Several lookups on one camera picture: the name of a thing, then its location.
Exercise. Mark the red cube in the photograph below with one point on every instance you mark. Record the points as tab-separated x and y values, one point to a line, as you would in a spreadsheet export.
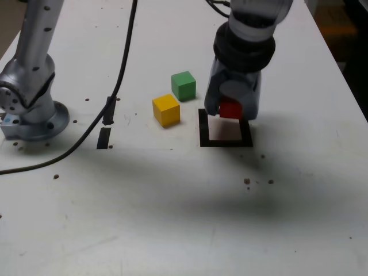
230	110

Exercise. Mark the black tape square outline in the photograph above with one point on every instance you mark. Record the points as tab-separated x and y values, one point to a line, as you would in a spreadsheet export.
224	143

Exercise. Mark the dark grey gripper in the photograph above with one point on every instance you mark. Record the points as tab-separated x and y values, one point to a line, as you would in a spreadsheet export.
238	77

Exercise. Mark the black tape strip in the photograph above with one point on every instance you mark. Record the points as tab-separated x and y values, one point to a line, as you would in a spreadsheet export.
103	138

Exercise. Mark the yellow cube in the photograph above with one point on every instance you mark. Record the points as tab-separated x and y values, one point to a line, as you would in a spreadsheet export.
166	112

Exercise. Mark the green cube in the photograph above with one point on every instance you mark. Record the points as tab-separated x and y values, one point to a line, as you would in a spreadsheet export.
184	86

